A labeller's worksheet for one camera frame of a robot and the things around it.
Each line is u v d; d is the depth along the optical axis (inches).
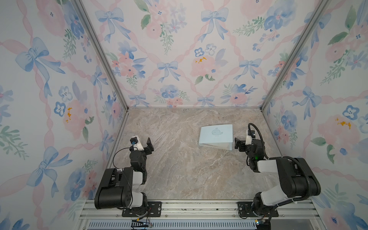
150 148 32.1
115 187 18.4
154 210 29.5
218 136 37.5
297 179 17.7
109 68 37.4
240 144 33.0
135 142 29.3
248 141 32.7
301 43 32.2
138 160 25.6
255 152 28.8
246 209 29.1
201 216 28.7
